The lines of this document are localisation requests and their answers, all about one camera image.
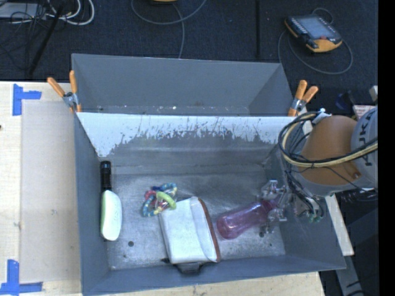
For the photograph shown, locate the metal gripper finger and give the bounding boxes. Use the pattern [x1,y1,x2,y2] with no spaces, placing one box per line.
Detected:
[260,179,287,201]
[259,208,288,236]

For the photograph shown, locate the pink clear plastic bottle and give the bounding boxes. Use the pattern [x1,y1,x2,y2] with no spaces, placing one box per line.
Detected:
[215,199,279,241]

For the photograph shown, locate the white box with brown edge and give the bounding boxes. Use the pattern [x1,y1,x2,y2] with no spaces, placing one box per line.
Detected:
[157,196,222,265]

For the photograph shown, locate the grey metal bin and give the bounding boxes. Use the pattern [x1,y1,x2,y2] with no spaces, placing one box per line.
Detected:
[70,53,348,296]

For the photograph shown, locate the pale wood flat board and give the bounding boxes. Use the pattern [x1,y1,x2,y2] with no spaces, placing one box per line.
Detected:
[19,99,81,284]

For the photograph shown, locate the multicoloured ring toy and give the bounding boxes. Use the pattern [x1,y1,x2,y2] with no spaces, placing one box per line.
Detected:
[141,182,178,218]

